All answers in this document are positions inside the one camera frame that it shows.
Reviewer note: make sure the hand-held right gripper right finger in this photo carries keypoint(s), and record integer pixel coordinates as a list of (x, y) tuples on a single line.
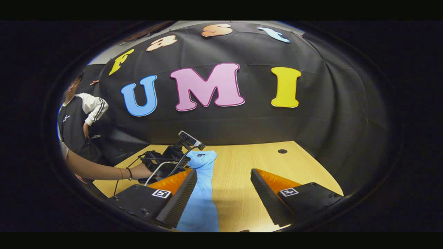
[(266, 197)]

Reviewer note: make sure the light blue T-shirt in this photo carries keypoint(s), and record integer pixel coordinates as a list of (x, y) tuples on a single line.
[(204, 207)]

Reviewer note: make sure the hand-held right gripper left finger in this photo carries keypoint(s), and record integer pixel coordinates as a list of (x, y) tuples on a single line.
[(180, 200)]

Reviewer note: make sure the black backdrop cloth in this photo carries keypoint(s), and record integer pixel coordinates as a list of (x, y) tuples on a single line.
[(242, 124)]

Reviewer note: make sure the black wrist band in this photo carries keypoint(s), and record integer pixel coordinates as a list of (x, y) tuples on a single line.
[(129, 173)]

